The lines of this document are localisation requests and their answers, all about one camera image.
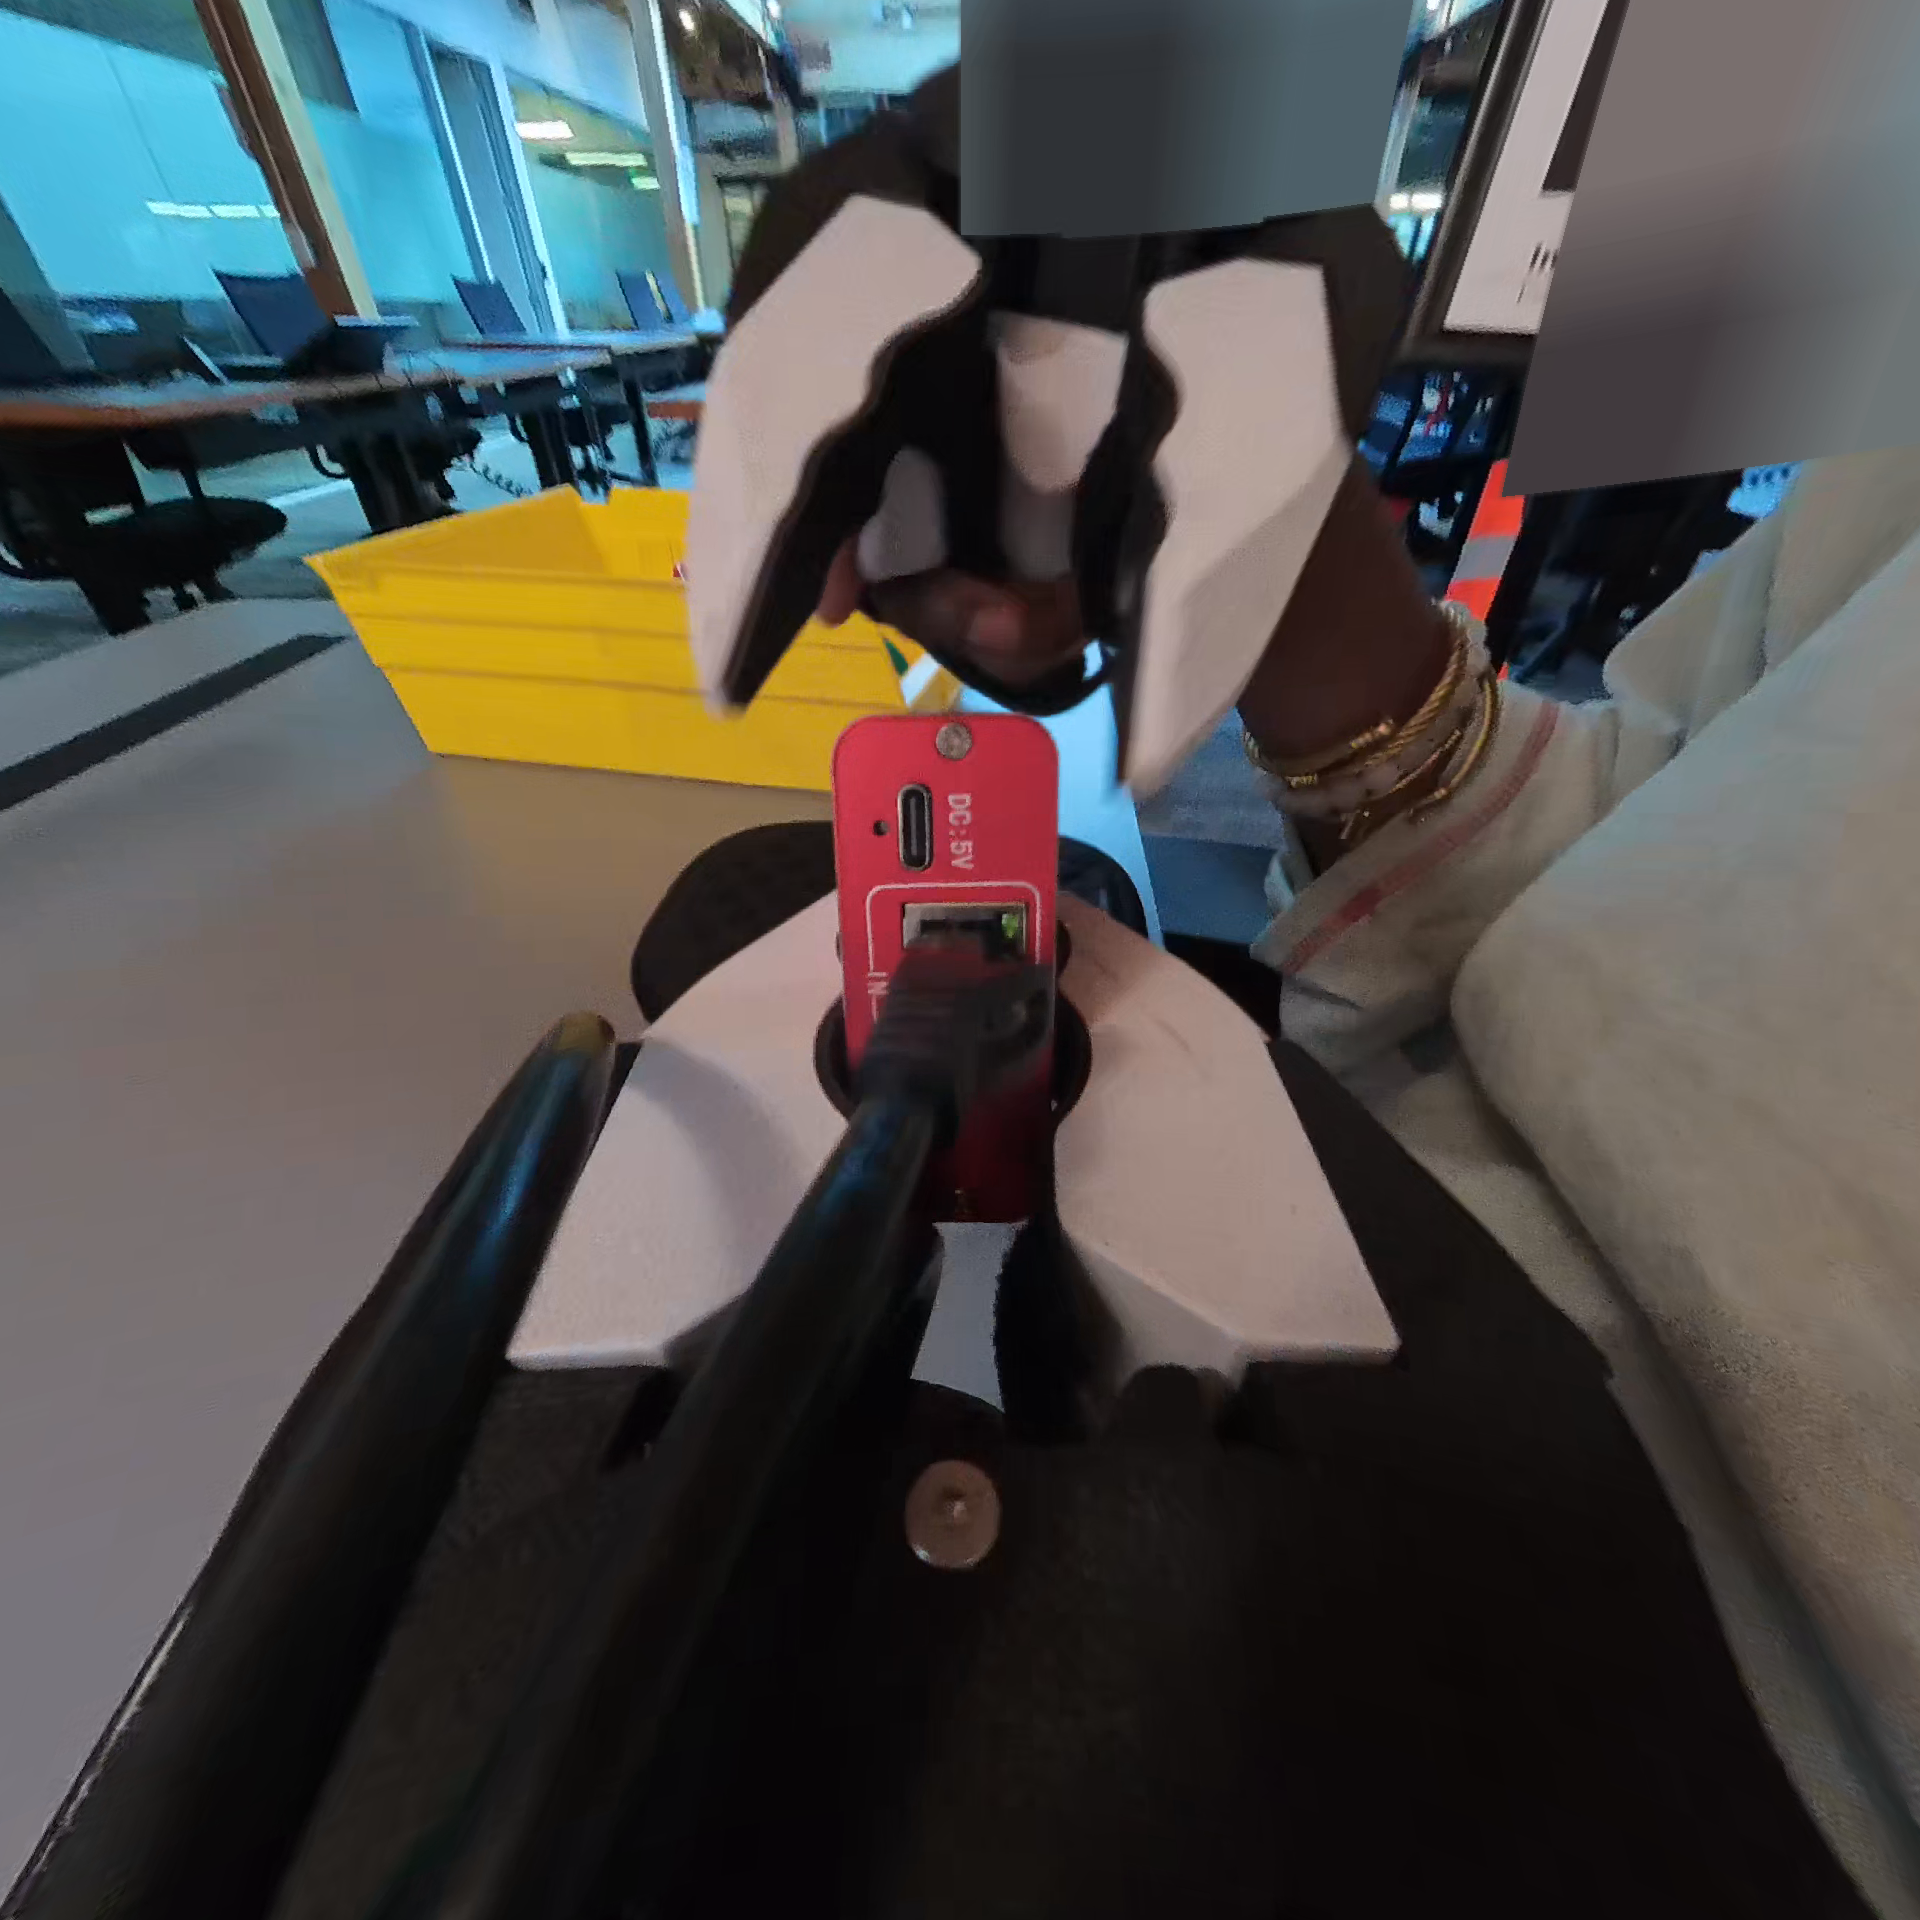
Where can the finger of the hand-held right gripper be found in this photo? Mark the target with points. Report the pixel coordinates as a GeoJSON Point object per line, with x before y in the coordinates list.
{"type": "Point", "coordinates": [765, 420]}
{"type": "Point", "coordinates": [1245, 450]}

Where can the yellow plastic bin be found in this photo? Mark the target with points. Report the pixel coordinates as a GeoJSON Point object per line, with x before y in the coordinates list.
{"type": "Point", "coordinates": [525, 661]}

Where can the person's right hand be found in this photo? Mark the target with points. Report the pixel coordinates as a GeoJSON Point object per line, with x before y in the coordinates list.
{"type": "Point", "coordinates": [1351, 600]}

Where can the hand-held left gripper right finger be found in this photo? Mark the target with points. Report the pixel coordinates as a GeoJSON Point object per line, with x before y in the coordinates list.
{"type": "Point", "coordinates": [1200, 1201]}

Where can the wooden office desk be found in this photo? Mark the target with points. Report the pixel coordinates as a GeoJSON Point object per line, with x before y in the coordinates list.
{"type": "Point", "coordinates": [226, 392]}

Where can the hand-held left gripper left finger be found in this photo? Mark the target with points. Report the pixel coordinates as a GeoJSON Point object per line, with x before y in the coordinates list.
{"type": "Point", "coordinates": [705, 1171]}

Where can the black textured pad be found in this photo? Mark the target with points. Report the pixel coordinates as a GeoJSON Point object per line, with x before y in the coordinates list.
{"type": "Point", "coordinates": [721, 915]}

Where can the red adapter box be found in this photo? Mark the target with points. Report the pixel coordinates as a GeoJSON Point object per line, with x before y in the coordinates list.
{"type": "Point", "coordinates": [885, 781]}

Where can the black office chair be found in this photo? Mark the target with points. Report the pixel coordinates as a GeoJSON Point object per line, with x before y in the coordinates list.
{"type": "Point", "coordinates": [166, 533]}

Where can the orange traffic cone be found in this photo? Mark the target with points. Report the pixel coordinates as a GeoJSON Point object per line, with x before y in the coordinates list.
{"type": "Point", "coordinates": [1488, 526]}

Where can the person's right forearm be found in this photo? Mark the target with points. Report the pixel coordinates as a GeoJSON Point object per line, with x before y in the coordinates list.
{"type": "Point", "coordinates": [1440, 931]}

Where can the person's torso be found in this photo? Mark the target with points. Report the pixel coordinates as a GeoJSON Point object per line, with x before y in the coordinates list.
{"type": "Point", "coordinates": [1726, 1201]}

